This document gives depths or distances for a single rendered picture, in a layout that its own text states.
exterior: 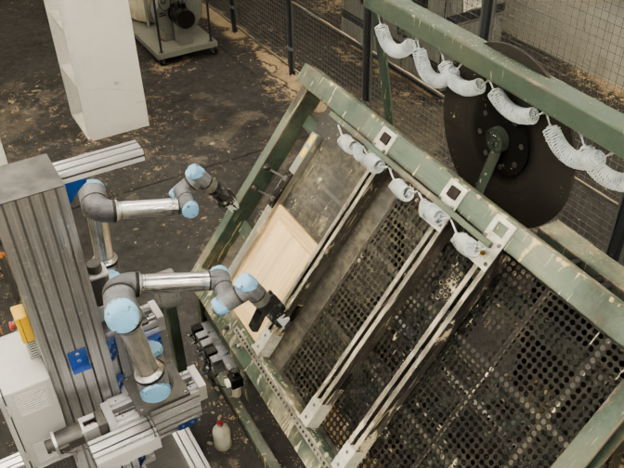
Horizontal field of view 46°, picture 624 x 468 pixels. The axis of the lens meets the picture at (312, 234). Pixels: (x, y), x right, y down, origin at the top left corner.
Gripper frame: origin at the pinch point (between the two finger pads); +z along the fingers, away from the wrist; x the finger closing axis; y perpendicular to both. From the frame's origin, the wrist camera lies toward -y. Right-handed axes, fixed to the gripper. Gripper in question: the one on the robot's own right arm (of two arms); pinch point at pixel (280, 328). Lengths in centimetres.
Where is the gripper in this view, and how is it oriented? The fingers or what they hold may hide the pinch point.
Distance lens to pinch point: 300.5
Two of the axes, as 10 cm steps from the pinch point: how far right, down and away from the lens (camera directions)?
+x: -5.0, -5.2, 6.9
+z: 4.1, 5.5, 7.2
